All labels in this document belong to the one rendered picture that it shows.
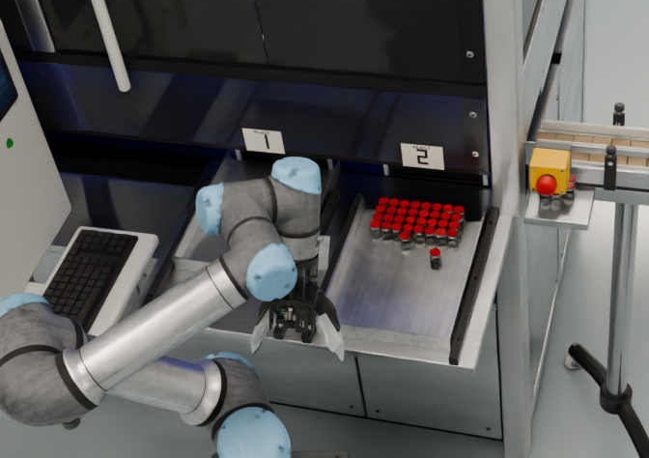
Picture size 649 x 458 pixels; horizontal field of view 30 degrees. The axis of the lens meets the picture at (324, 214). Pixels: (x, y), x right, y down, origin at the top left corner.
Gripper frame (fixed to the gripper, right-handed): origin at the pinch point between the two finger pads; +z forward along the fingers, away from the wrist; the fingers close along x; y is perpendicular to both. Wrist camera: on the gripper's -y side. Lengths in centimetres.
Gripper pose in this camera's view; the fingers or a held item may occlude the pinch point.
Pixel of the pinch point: (297, 356)
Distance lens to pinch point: 203.2
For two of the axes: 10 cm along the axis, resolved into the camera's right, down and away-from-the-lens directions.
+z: -0.1, 9.2, 4.0
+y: -1.4, 4.0, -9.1
